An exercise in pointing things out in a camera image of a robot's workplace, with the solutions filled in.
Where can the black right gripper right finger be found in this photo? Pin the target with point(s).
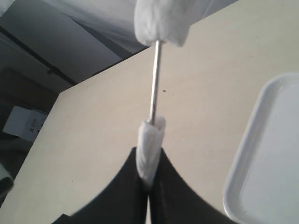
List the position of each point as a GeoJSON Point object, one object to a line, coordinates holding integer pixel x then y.
{"type": "Point", "coordinates": [172, 201]}

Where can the white cardboard box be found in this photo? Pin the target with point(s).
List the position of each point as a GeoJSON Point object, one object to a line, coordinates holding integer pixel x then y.
{"type": "Point", "coordinates": [24, 123]}

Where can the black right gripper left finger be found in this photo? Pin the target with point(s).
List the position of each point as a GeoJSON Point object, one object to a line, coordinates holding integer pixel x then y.
{"type": "Point", "coordinates": [122, 201]}

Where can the white cotton piece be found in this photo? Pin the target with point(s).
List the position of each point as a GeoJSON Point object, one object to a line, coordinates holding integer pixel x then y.
{"type": "Point", "coordinates": [163, 20]}
{"type": "Point", "coordinates": [148, 150]}

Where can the thin metal skewer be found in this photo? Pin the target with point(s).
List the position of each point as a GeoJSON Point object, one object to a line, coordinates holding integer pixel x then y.
{"type": "Point", "coordinates": [155, 82]}

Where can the white plastic tray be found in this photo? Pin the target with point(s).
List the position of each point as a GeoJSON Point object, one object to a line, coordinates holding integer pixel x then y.
{"type": "Point", "coordinates": [262, 186]}

